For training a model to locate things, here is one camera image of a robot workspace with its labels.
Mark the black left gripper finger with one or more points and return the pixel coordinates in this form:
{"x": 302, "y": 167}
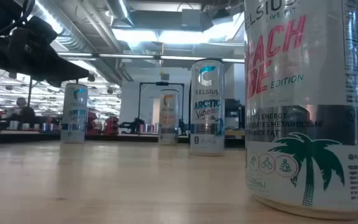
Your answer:
{"x": 42, "y": 31}
{"x": 64, "y": 73}

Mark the Celsius Arctic Vibe can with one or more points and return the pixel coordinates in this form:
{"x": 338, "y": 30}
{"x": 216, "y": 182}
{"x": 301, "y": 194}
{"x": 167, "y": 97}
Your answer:
{"x": 74, "y": 118}
{"x": 207, "y": 124}

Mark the Celsius can with orange logo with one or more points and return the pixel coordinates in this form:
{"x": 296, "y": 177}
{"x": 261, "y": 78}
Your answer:
{"x": 168, "y": 124}

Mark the Celsius Peach Vibe can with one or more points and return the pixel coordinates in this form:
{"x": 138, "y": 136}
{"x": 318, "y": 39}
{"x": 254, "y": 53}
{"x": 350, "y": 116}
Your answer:
{"x": 291, "y": 93}

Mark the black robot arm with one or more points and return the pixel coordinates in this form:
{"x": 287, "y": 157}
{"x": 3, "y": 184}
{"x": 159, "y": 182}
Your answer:
{"x": 132, "y": 126}

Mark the black stand pole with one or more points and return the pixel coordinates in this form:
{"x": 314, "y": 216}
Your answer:
{"x": 29, "y": 93}

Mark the small distant can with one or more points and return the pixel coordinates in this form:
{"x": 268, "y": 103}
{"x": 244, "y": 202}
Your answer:
{"x": 147, "y": 127}
{"x": 43, "y": 126}
{"x": 51, "y": 127}

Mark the person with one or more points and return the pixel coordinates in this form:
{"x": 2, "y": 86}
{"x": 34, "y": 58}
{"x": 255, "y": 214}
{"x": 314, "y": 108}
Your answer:
{"x": 26, "y": 115}

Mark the red cabinet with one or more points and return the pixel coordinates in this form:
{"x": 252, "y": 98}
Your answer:
{"x": 93, "y": 124}
{"x": 112, "y": 126}

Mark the long ceiling light strip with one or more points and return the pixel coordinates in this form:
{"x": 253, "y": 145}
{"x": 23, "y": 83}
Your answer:
{"x": 126, "y": 56}

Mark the grey ceiling air unit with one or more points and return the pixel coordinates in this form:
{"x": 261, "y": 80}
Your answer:
{"x": 166, "y": 20}

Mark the black cabinet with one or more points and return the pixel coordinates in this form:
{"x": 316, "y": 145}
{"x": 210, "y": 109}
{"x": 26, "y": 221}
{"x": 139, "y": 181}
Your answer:
{"x": 233, "y": 115}

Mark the black aluminium table frame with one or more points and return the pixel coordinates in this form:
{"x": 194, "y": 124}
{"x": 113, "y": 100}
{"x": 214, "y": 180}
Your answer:
{"x": 23, "y": 139}

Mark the round silver air duct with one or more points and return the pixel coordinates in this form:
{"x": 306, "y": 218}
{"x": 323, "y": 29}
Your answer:
{"x": 118, "y": 11}

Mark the black metal gantry frame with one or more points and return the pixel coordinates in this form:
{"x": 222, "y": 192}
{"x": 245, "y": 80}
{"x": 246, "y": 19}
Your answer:
{"x": 162, "y": 83}

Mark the wooden shelf with black frame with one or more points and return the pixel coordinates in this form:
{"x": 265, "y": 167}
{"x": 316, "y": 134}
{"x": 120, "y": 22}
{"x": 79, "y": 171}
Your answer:
{"x": 233, "y": 133}

